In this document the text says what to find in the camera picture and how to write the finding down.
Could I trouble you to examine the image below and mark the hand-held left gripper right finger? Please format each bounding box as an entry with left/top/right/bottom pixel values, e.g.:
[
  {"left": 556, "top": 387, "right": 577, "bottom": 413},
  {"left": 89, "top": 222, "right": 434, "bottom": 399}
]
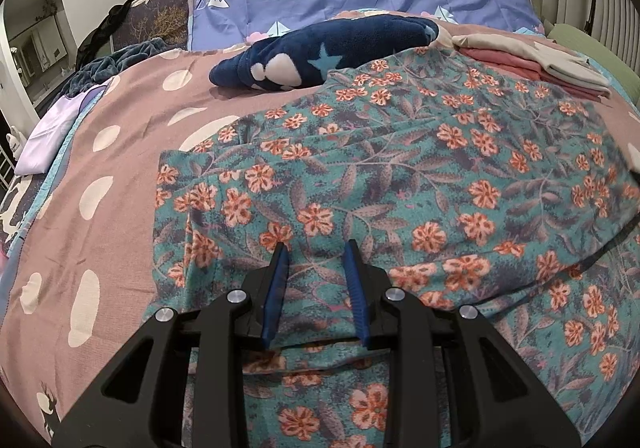
[{"left": 342, "top": 239, "right": 583, "bottom": 448}]

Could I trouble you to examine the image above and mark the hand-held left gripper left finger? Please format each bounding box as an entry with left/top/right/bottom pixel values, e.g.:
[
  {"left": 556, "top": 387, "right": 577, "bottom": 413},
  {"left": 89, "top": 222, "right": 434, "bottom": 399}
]
[{"left": 51, "top": 242, "right": 291, "bottom": 448}]

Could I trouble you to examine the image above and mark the teal floral garment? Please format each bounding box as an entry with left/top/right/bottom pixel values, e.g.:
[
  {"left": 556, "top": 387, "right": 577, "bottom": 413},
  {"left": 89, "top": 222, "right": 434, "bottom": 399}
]
[{"left": 142, "top": 48, "right": 640, "bottom": 448}]

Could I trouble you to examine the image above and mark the pink polka dot bedsheet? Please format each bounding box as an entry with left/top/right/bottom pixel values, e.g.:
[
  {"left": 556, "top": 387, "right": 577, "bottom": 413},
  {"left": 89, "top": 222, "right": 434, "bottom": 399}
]
[{"left": 0, "top": 8, "right": 640, "bottom": 444}]

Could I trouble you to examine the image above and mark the navy star fleece garment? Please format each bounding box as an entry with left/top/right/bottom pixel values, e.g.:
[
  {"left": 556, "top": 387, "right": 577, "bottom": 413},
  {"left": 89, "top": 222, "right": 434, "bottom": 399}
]
[{"left": 208, "top": 13, "right": 441, "bottom": 92}]

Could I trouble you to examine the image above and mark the dark deer print blanket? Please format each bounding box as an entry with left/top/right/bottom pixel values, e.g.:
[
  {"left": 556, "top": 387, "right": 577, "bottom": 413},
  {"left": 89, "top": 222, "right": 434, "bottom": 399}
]
[{"left": 0, "top": 173, "right": 51, "bottom": 251}]

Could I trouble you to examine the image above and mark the lilac cloth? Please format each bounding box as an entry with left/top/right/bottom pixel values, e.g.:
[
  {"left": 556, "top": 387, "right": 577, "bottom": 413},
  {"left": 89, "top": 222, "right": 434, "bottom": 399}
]
[{"left": 14, "top": 83, "right": 108, "bottom": 175}]

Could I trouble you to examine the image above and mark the pink folded garment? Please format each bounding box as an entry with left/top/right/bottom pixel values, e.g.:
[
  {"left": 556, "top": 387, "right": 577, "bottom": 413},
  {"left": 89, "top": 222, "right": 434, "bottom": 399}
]
[{"left": 457, "top": 46, "right": 613, "bottom": 102}]

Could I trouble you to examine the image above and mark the dark grey fleece blanket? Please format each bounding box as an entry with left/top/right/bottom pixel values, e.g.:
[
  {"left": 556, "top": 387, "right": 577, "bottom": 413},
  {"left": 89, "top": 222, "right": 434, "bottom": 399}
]
[{"left": 60, "top": 37, "right": 188, "bottom": 99}]

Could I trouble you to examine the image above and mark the dark gold print pillow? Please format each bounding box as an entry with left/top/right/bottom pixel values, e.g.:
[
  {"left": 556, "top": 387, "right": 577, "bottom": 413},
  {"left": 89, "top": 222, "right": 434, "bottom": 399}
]
[{"left": 112, "top": 0, "right": 191, "bottom": 52}]

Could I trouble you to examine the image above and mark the beige folded garment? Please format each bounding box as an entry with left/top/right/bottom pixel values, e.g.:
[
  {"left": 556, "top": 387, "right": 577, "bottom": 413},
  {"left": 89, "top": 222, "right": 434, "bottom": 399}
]
[{"left": 452, "top": 32, "right": 613, "bottom": 92}]

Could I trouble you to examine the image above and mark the black cloth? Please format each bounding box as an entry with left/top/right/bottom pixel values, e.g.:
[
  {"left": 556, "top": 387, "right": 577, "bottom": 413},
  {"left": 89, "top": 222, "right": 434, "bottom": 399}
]
[{"left": 75, "top": 0, "right": 153, "bottom": 62}]

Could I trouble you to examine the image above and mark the white framed mirror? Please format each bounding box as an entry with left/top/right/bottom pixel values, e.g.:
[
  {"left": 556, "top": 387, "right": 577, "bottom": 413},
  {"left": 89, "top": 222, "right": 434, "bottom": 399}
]
[{"left": 2, "top": 0, "right": 68, "bottom": 109}]

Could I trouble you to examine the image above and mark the green cushion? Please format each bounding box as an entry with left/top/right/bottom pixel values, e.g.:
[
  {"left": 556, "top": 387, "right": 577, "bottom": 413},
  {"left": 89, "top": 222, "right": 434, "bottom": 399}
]
[{"left": 545, "top": 22, "right": 640, "bottom": 114}]

